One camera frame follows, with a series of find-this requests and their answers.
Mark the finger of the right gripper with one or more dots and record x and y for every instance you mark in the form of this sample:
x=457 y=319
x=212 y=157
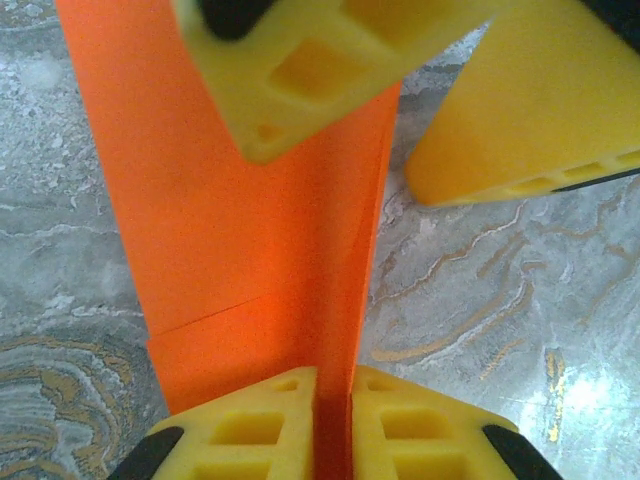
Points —
x=525 y=125
x=320 y=60

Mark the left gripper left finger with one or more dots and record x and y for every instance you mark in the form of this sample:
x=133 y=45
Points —
x=240 y=435

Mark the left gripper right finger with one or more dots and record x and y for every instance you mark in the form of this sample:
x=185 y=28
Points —
x=425 y=440

